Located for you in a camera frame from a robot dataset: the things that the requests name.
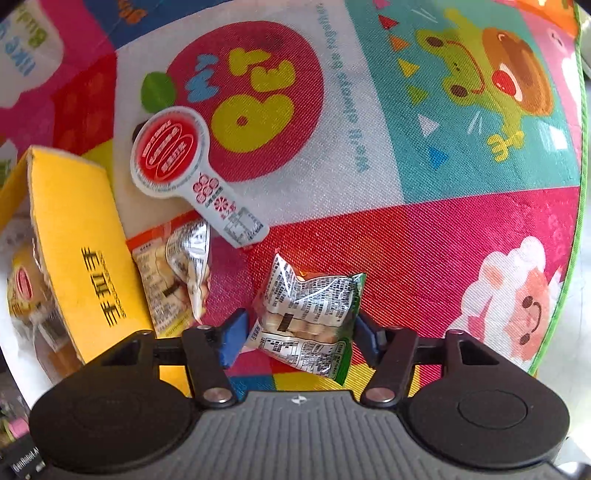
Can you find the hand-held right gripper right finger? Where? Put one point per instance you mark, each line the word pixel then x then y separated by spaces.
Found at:
pixel 365 339

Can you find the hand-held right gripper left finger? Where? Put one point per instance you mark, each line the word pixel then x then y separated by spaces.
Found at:
pixel 233 339

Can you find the green-edged biscuit snack packet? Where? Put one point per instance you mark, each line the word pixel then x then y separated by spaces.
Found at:
pixel 304 300

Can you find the snack packets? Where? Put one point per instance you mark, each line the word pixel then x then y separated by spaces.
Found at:
pixel 30 288

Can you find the yellow cardboard box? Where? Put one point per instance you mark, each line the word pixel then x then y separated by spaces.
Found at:
pixel 83 240

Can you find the orange-edged biscuit snack packet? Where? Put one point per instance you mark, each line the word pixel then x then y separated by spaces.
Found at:
pixel 171 272

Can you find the colourful printed play mat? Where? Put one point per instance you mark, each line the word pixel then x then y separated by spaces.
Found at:
pixel 415 230

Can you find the red-lid jelly cup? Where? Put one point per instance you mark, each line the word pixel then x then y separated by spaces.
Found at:
pixel 168 150

